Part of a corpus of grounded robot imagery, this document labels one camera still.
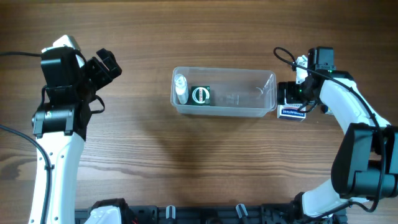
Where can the clear plastic container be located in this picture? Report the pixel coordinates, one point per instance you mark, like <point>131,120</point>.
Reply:
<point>234,92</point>

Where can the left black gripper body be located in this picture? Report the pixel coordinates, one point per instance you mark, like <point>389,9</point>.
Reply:
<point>95,76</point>

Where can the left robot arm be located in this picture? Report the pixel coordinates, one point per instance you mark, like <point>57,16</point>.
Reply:
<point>60,125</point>

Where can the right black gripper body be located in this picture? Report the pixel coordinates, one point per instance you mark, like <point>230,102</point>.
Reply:
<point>295,93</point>

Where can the green Zam-Buk ointment box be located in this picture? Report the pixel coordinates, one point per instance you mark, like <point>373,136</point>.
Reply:
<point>201,95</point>

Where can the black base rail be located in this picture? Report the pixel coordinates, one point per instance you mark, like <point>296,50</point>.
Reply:
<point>118,211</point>

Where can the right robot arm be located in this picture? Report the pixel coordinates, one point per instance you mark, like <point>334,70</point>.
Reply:
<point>365,167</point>

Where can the white Hansaplast plaster box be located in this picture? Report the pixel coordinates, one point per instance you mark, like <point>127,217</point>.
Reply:
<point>290,112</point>

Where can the blue yellow VapoDrops box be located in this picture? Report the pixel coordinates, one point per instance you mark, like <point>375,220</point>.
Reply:
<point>326,110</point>

